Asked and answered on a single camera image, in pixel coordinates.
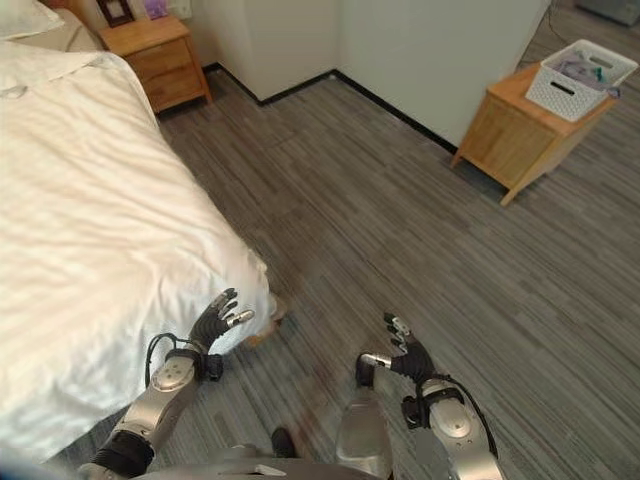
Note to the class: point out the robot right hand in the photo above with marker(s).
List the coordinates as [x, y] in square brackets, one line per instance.
[412, 357]

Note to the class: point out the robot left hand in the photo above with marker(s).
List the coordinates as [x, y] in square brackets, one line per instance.
[210, 327]

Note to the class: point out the robot left silver arm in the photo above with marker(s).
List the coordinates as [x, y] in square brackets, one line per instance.
[160, 395]

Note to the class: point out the robot right silver arm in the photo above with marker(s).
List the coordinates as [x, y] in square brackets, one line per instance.
[450, 425]

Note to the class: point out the wooden bed leg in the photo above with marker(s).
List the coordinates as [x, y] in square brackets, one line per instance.
[270, 325]

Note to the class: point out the robot silver leg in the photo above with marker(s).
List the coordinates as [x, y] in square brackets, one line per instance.
[361, 425]

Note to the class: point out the robot dark foot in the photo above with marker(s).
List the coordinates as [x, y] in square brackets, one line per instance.
[282, 442]

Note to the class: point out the robot grey torso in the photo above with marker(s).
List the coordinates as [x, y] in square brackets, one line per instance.
[240, 462]

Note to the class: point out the white striped duvet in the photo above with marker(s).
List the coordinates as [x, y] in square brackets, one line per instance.
[95, 210]

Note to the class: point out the light wooden cabinet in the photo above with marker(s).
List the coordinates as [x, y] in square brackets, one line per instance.
[520, 135]

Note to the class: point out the wooden nightstand with drawers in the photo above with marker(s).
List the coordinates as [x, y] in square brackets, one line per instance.
[160, 60]

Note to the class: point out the white plastic woven basket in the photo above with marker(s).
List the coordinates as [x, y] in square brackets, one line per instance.
[560, 90]

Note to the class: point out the purple decorative item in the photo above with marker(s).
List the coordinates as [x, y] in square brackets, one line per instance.
[155, 7]

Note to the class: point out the purple cloth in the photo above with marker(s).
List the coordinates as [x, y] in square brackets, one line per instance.
[575, 67]

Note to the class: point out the teal item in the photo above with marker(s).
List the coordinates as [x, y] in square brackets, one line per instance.
[600, 75]

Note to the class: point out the white pillow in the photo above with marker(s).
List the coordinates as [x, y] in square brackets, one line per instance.
[25, 17]

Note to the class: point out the dark picture frame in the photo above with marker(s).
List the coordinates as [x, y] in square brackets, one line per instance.
[113, 11]

